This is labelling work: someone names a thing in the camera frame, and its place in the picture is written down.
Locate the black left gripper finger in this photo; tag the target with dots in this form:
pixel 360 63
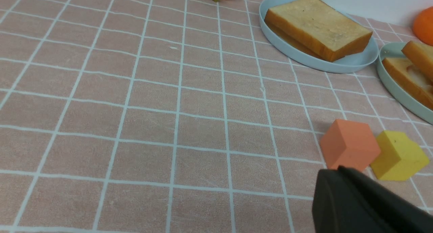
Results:
pixel 348 201

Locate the orange cube block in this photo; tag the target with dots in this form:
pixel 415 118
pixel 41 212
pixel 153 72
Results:
pixel 350 144

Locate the yellow cube block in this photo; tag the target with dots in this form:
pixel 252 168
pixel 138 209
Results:
pixel 400 157

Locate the light blue bread plate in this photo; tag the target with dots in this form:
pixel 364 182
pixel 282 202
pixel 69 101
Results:
pixel 346 65

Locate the mint green centre plate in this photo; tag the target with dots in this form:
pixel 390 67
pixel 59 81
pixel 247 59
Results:
pixel 390 50

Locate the orange fruit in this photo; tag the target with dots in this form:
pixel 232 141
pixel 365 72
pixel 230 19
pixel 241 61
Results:
pixel 423 26

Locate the pink checkered tablecloth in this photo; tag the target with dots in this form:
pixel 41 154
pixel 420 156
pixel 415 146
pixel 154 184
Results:
pixel 166 116

